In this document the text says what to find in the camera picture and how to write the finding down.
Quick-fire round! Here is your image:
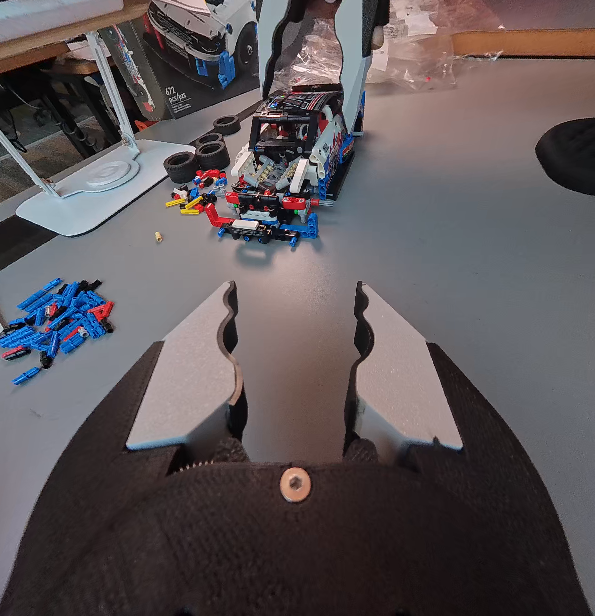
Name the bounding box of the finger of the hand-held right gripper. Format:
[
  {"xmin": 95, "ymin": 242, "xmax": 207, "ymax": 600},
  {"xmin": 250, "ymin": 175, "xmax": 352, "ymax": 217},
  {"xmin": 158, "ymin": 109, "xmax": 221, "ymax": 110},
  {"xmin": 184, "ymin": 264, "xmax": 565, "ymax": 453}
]
[
  {"xmin": 255, "ymin": 0, "xmax": 304, "ymax": 106},
  {"xmin": 334, "ymin": 0, "xmax": 376, "ymax": 136}
]

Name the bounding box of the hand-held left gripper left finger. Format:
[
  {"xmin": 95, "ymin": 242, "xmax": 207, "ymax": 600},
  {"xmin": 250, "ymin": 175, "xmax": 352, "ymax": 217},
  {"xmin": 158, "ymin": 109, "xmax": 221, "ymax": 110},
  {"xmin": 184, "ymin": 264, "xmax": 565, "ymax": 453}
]
[{"xmin": 125, "ymin": 280, "xmax": 248, "ymax": 464}]

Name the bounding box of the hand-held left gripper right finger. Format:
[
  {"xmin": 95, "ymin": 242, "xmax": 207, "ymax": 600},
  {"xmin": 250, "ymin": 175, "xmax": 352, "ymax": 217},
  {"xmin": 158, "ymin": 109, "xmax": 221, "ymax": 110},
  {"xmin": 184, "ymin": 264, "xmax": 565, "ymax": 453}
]
[{"xmin": 344, "ymin": 280, "xmax": 465, "ymax": 466}]

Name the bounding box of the toy brick race car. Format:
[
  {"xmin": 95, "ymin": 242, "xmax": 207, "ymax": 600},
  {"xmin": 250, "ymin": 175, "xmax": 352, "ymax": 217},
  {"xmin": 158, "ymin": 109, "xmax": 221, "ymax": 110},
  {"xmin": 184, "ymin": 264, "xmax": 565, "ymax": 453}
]
[{"xmin": 206, "ymin": 87, "xmax": 370, "ymax": 251}]

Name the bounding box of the pile of blue brick pins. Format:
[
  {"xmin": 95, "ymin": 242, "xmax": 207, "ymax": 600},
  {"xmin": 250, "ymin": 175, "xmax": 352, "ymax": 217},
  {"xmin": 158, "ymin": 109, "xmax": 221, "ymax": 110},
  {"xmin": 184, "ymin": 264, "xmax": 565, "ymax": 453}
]
[{"xmin": 0, "ymin": 278, "xmax": 116, "ymax": 387}]

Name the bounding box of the white book stand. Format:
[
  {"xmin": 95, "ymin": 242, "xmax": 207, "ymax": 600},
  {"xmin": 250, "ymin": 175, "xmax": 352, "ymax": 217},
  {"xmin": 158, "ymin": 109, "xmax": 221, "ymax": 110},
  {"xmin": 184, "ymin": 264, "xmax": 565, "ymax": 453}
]
[{"xmin": 0, "ymin": 5, "xmax": 197, "ymax": 237}]

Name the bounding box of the grey desk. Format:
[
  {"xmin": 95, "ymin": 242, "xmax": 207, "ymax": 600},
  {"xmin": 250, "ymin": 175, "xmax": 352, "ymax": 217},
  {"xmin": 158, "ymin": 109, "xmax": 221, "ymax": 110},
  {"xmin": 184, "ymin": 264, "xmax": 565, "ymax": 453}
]
[{"xmin": 0, "ymin": 58, "xmax": 595, "ymax": 616}]

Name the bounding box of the pile of clear plastic bags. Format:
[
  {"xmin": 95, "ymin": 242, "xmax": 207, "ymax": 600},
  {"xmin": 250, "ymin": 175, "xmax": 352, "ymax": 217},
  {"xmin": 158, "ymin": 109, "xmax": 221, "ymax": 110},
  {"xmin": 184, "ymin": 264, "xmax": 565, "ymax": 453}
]
[{"xmin": 278, "ymin": 0, "xmax": 505, "ymax": 93}]

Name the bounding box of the toy car set box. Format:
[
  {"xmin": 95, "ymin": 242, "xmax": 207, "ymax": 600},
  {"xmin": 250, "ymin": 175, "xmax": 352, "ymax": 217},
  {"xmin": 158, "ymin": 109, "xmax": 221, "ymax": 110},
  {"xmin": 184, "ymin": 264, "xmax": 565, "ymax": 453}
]
[{"xmin": 98, "ymin": 0, "xmax": 260, "ymax": 121}]

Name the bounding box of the pile of mixed brick pieces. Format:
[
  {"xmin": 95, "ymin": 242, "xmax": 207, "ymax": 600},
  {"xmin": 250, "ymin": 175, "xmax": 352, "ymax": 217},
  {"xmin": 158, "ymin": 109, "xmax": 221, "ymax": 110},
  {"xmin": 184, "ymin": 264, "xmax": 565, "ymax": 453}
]
[{"xmin": 165, "ymin": 168, "xmax": 231, "ymax": 215}]

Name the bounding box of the wooden ledge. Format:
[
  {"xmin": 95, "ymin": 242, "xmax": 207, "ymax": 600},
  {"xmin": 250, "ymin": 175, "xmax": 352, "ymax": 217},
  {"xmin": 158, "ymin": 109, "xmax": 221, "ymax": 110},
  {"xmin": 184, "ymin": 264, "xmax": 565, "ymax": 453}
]
[{"xmin": 451, "ymin": 28, "xmax": 595, "ymax": 59}]

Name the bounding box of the black round cushion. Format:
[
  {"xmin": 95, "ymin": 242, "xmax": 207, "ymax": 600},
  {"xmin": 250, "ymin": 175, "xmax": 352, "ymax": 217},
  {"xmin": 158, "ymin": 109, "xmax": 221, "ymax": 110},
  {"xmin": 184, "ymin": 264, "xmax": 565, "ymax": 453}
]
[{"xmin": 535, "ymin": 117, "xmax": 595, "ymax": 198}]

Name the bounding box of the black table frame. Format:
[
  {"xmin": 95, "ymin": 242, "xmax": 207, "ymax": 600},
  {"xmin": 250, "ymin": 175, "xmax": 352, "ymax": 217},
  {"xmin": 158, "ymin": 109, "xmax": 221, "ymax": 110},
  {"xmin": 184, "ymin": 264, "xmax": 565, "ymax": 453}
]
[{"xmin": 0, "ymin": 63, "xmax": 103, "ymax": 159}]

